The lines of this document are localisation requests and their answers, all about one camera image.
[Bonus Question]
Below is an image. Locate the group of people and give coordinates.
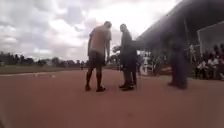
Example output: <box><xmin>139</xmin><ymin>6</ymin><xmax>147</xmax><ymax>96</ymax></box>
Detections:
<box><xmin>136</xmin><ymin>43</ymin><xmax>224</xmax><ymax>81</ymax></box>

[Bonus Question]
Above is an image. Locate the person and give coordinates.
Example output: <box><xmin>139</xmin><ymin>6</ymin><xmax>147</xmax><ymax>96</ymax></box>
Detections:
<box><xmin>84</xmin><ymin>20</ymin><xmax>113</xmax><ymax>93</ymax></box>
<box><xmin>112</xmin><ymin>23</ymin><xmax>139</xmax><ymax>92</ymax></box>
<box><xmin>167</xmin><ymin>35</ymin><xmax>189</xmax><ymax>90</ymax></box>

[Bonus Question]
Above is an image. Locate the row of trees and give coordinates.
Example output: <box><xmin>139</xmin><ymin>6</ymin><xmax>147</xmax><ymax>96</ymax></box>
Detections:
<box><xmin>0</xmin><ymin>51</ymin><xmax>89</xmax><ymax>69</ymax></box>

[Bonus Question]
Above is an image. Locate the white painted line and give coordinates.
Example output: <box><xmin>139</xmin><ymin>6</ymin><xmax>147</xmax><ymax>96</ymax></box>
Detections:
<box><xmin>0</xmin><ymin>70</ymin><xmax>57</xmax><ymax>78</ymax></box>

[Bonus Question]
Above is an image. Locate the red running track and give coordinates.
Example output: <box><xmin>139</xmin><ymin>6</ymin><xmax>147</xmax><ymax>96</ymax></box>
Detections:
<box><xmin>0</xmin><ymin>68</ymin><xmax>224</xmax><ymax>128</ymax></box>

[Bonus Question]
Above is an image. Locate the grandstand building with dark roof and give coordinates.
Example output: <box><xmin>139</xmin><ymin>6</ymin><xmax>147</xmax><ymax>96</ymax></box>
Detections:
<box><xmin>134</xmin><ymin>0</ymin><xmax>224</xmax><ymax>73</ymax></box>

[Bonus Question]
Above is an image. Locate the grass field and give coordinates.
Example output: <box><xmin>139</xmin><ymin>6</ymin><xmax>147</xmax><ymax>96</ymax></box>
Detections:
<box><xmin>0</xmin><ymin>64</ymin><xmax>88</xmax><ymax>75</ymax></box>

